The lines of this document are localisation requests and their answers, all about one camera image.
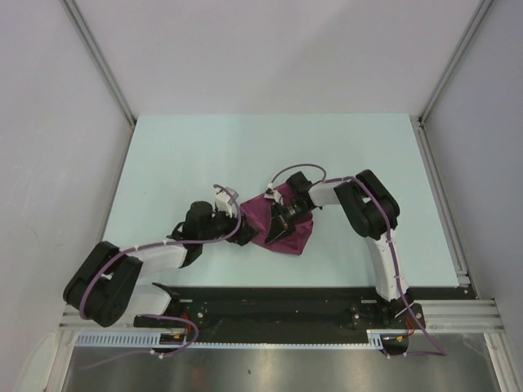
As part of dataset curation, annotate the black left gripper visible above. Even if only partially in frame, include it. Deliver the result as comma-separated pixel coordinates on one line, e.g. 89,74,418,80
199,204,258,246

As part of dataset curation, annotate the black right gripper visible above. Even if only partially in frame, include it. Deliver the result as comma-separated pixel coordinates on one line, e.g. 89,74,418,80
266,199,312,245

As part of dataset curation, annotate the purple cloth napkin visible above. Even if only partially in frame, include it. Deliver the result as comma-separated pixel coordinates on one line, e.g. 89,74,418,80
240,194,314,256

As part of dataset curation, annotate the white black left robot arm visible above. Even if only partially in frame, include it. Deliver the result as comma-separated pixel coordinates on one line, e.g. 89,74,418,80
63,201,257,327

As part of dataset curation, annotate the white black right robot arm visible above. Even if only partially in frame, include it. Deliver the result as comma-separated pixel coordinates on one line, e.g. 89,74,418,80
265,169,412,327

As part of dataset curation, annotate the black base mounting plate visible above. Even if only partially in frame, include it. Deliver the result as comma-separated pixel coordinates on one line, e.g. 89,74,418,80
134,286,477,343

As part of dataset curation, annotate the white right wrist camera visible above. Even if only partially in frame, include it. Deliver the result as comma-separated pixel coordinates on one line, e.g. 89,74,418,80
264,183,283,204

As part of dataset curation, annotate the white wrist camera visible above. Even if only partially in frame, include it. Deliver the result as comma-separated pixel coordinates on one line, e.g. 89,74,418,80
264,183,283,204
213,185,239,217

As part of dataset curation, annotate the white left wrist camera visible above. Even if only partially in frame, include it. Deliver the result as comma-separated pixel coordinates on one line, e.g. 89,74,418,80
213,185,239,217

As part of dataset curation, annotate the light blue cable duct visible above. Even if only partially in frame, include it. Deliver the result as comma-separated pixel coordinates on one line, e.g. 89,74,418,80
75,330,387,349

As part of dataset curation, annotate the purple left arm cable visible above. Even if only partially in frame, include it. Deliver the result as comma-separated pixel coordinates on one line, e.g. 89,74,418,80
77,183,242,370

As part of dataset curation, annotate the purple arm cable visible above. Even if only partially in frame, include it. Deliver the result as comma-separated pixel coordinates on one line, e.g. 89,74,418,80
269,163,447,357
77,183,242,370

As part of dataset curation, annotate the aluminium side rail right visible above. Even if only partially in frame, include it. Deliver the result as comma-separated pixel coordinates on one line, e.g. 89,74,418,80
410,116,473,287

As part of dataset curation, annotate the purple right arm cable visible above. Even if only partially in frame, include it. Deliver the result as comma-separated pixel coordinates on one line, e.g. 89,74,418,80
269,163,447,357

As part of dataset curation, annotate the aluminium frame post left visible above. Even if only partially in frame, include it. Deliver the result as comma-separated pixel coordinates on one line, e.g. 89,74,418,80
60,0,137,129

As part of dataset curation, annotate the aluminium frame post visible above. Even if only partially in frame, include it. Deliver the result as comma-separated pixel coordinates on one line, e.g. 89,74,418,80
418,0,496,127
60,0,137,129

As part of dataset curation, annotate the aluminium frame post right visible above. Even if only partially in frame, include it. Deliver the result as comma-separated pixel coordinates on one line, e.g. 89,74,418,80
418,0,496,127

